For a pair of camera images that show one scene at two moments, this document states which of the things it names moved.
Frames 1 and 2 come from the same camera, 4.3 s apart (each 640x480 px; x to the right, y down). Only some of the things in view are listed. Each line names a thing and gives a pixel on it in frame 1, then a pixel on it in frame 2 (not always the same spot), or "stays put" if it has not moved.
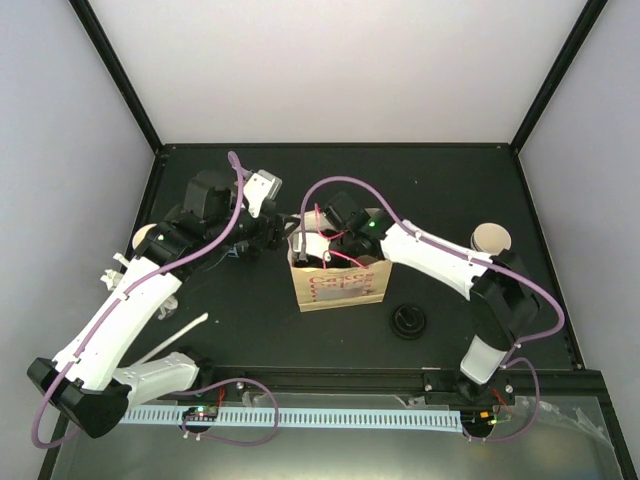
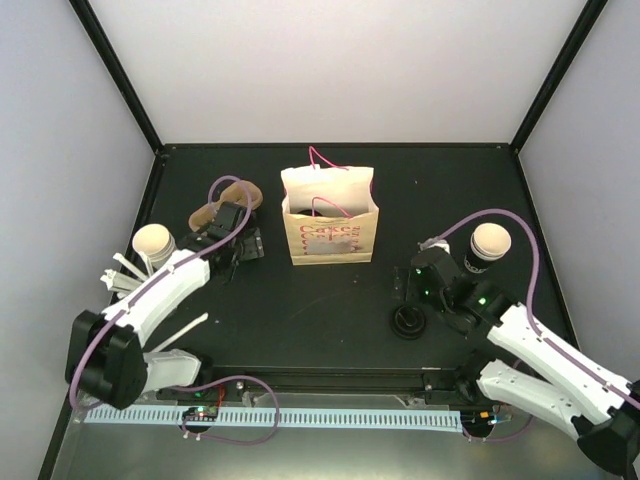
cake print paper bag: (321, 288) → (329, 215)
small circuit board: (201, 412) stays put
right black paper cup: (491, 239) stays put
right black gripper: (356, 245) → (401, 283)
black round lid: (407, 321) stays put
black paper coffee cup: (315, 261) → (309, 212)
